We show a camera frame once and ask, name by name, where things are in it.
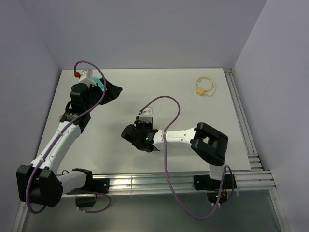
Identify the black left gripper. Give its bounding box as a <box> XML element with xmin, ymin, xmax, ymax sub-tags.
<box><xmin>84</xmin><ymin>77</ymin><xmax>122</xmax><ymax>112</ymax></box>

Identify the yellow charger with cable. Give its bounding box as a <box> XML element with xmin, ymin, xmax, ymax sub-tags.
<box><xmin>195</xmin><ymin>87</ymin><xmax>206</xmax><ymax>96</ymax></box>

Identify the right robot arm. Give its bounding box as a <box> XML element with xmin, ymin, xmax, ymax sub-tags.
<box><xmin>121</xmin><ymin>120</ymin><xmax>237</xmax><ymax>204</ymax></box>

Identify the teal triangular sheet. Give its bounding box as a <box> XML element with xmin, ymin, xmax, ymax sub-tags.
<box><xmin>92</xmin><ymin>76</ymin><xmax>105</xmax><ymax>90</ymax></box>

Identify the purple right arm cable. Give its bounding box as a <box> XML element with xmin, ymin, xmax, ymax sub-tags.
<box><xmin>140</xmin><ymin>96</ymin><xmax>235</xmax><ymax>220</ymax></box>

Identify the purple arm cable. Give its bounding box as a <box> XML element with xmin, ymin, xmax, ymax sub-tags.
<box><xmin>25</xmin><ymin>60</ymin><xmax>112</xmax><ymax>214</ymax></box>
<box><xmin>140</xmin><ymin>96</ymin><xmax>235</xmax><ymax>220</ymax></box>

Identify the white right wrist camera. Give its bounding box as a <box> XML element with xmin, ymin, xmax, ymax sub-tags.
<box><xmin>135</xmin><ymin>107</ymin><xmax>153</xmax><ymax>124</ymax></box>

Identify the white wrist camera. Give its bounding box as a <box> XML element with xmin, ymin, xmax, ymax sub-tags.
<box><xmin>74</xmin><ymin>69</ymin><xmax>96</xmax><ymax>87</ymax></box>
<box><xmin>135</xmin><ymin>107</ymin><xmax>153</xmax><ymax>124</ymax></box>

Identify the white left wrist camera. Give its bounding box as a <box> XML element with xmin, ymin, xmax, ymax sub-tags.
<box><xmin>74</xmin><ymin>69</ymin><xmax>96</xmax><ymax>87</ymax></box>

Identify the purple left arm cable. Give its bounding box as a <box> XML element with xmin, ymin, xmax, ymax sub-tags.
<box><xmin>25</xmin><ymin>60</ymin><xmax>112</xmax><ymax>214</ymax></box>

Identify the aluminium table frame rail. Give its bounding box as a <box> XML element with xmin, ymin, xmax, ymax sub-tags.
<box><xmin>12</xmin><ymin>68</ymin><xmax>290</xmax><ymax>232</ymax></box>

